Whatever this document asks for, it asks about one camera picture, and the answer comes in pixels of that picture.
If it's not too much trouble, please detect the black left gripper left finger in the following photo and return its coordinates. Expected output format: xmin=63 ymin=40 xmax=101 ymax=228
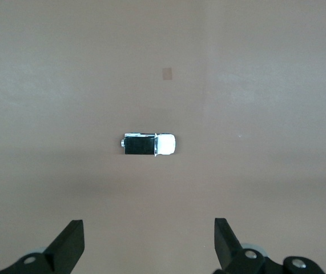
xmin=0 ymin=219 xmax=85 ymax=274

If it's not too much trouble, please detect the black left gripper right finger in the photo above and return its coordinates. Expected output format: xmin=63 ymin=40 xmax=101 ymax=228
xmin=212 ymin=217 xmax=325 ymax=274

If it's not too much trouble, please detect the white jeep toy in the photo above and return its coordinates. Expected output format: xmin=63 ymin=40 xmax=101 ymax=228
xmin=119 ymin=132 xmax=178 ymax=157

